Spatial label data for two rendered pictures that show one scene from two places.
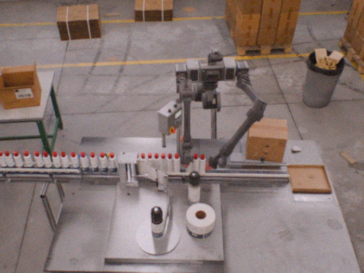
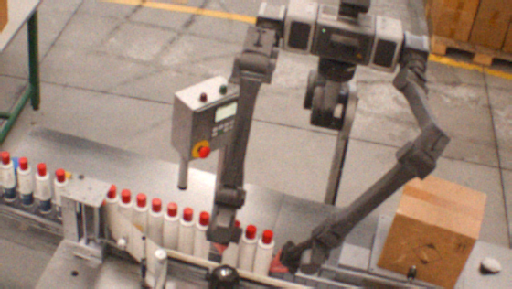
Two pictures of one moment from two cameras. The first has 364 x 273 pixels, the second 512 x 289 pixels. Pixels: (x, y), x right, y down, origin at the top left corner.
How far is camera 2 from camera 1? 95 cm
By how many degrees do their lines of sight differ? 6
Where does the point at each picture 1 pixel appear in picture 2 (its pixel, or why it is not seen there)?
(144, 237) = not seen: outside the picture
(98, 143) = (59, 145)
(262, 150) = (418, 254)
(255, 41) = (466, 35)
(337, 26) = not seen: outside the picture
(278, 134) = (462, 223)
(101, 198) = (20, 264)
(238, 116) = not seen: hidden behind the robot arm
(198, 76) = (310, 39)
